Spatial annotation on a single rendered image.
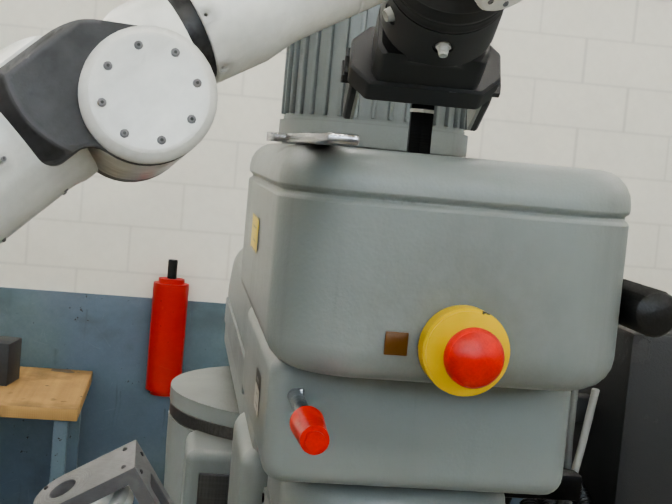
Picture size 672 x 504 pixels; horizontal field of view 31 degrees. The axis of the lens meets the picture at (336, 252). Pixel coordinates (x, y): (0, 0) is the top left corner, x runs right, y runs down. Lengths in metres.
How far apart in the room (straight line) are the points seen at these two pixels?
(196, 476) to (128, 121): 0.82
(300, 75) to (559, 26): 4.30
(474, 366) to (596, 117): 4.77
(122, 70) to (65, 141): 0.05
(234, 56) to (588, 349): 0.32
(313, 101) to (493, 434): 0.42
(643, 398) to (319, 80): 0.48
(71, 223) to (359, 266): 4.47
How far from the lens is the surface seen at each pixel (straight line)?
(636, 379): 1.33
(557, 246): 0.84
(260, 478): 1.16
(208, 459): 1.44
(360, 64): 0.95
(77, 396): 4.73
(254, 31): 0.74
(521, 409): 0.95
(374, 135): 1.18
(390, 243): 0.81
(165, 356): 5.15
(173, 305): 5.11
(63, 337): 5.30
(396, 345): 0.82
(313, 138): 0.80
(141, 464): 0.69
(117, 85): 0.68
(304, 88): 1.23
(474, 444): 0.95
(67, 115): 0.69
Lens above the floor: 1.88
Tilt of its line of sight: 5 degrees down
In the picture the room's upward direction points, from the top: 5 degrees clockwise
